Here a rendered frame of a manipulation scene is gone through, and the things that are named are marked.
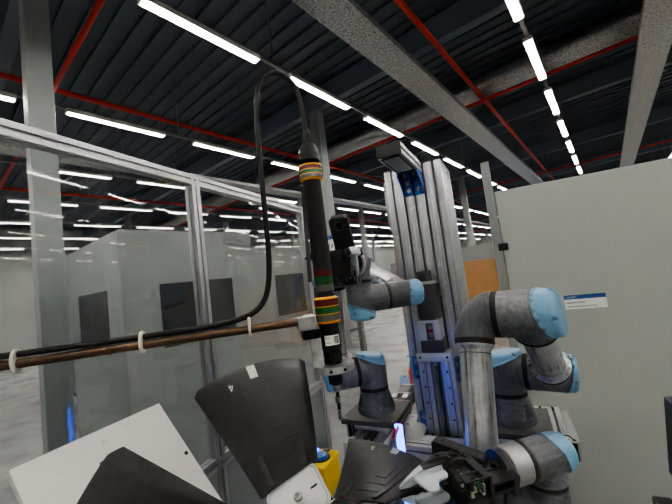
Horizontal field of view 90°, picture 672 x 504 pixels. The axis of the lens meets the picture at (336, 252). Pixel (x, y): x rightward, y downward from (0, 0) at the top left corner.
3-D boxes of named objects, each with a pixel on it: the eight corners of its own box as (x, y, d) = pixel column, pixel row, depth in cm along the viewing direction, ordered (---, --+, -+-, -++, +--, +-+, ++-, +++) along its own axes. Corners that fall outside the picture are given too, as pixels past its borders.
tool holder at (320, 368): (305, 380, 54) (298, 319, 55) (301, 370, 61) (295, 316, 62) (359, 370, 56) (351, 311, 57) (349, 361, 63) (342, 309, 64)
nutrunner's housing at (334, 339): (327, 389, 56) (295, 126, 60) (323, 382, 60) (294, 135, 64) (349, 384, 57) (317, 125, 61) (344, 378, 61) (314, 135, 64)
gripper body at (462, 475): (462, 482, 58) (520, 464, 61) (436, 453, 67) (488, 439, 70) (466, 525, 59) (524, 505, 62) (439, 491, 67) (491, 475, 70)
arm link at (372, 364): (392, 386, 133) (388, 351, 134) (360, 392, 131) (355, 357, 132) (382, 378, 145) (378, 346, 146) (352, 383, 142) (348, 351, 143)
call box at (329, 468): (279, 500, 98) (275, 462, 99) (296, 479, 108) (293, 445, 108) (329, 508, 92) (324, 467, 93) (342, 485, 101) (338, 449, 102)
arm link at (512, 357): (492, 382, 124) (486, 345, 125) (534, 385, 116) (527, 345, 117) (486, 393, 114) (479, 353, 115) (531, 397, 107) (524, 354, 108)
